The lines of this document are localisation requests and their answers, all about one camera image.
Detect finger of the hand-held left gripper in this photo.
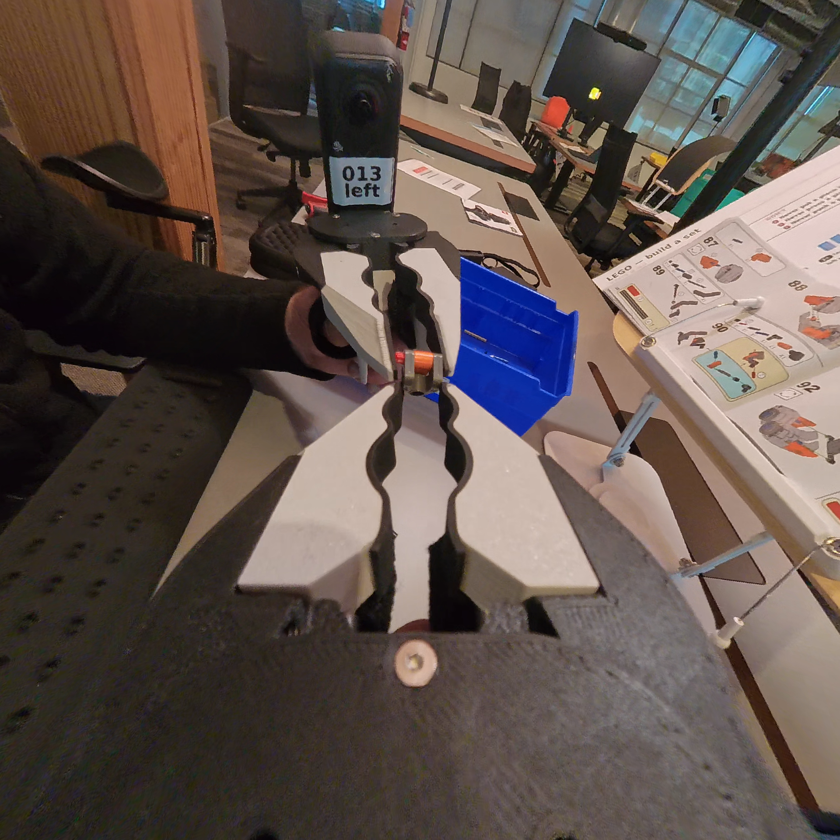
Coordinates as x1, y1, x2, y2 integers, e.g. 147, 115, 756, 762
397, 251, 462, 380
320, 251, 398, 386

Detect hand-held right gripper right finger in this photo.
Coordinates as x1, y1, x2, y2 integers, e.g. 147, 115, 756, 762
428, 382, 602, 618

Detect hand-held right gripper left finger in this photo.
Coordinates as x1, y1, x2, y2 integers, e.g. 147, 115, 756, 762
236, 385, 400, 631

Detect dark grey connector piece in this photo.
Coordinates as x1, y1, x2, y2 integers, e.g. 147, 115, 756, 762
402, 350, 452, 396

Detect person's left forearm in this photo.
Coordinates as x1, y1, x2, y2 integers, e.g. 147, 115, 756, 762
0, 134, 332, 383

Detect person's left hand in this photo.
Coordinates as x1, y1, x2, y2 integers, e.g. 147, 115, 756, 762
284, 285, 395, 389

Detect black pole stand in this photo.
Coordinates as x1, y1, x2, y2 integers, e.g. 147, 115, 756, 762
409, 0, 451, 105

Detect black office chair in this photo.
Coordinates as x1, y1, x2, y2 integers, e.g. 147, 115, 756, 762
471, 61, 503, 116
222, 0, 326, 212
563, 123, 641, 271
497, 80, 534, 142

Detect small printed booklet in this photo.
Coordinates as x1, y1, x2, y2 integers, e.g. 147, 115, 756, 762
461, 199, 524, 232

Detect grey table with wood edge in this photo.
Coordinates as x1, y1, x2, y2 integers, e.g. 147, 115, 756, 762
399, 84, 549, 177

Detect blue plastic bin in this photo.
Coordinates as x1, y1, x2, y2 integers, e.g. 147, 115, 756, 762
425, 256, 580, 438

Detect dark flat strip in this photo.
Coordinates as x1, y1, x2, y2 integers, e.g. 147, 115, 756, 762
497, 182, 552, 287

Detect paper sheet with red mark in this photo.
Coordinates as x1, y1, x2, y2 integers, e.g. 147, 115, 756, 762
395, 157, 484, 200

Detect white printed papers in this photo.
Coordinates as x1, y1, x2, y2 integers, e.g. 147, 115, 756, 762
459, 104, 519, 148

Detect light wooden backing board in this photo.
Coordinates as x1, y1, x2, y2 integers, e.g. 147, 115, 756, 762
613, 308, 840, 618

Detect white booklet holder board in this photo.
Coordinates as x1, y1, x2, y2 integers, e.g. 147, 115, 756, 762
640, 308, 840, 581

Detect black perforated board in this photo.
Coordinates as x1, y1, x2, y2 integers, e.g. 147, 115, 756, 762
0, 364, 309, 742

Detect large black monitor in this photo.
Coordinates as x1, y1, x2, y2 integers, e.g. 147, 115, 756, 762
542, 17, 662, 124

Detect black chair armrest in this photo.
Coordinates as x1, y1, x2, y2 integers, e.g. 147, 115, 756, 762
39, 139, 219, 269

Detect wooden pillar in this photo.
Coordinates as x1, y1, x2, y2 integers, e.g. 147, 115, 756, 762
0, 0, 222, 271

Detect black shell chair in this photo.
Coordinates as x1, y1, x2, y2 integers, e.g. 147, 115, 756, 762
653, 134, 737, 198

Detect white instruction sheet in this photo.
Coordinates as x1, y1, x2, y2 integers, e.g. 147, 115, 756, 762
592, 144, 840, 578

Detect black strap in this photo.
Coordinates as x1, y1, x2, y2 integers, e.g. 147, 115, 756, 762
458, 248, 543, 287

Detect black metal post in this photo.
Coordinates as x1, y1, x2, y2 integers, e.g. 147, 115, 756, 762
682, 18, 840, 221

